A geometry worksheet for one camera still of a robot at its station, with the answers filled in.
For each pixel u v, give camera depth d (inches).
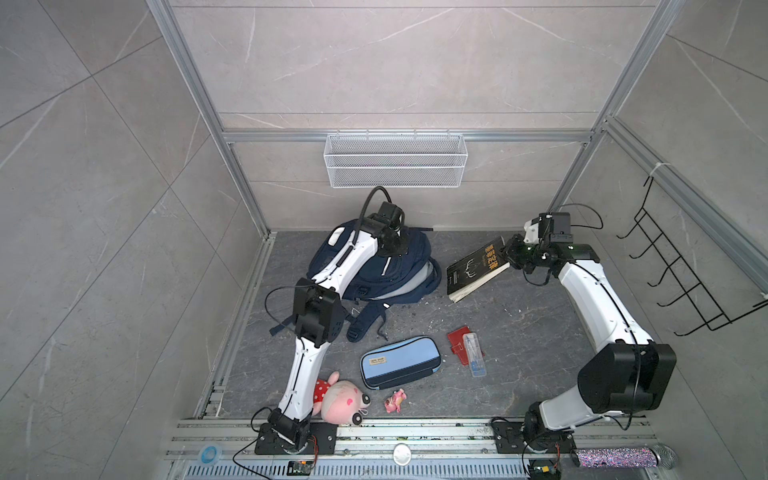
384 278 36.0
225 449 29.2
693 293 25.3
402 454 27.7
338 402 28.2
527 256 29.0
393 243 31.6
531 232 29.9
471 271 34.3
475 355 33.8
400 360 33.1
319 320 22.5
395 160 39.5
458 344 34.6
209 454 28.3
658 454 27.0
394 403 30.1
